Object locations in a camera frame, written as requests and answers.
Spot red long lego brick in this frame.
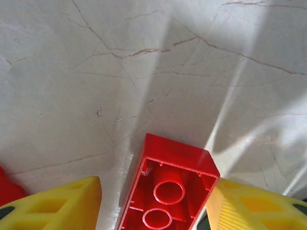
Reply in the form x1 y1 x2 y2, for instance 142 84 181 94
0 166 26 208
116 133 221 230

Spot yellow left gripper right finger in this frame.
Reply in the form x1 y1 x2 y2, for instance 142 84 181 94
205 177 307 230

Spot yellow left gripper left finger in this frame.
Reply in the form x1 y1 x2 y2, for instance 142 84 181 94
0 176 103 230

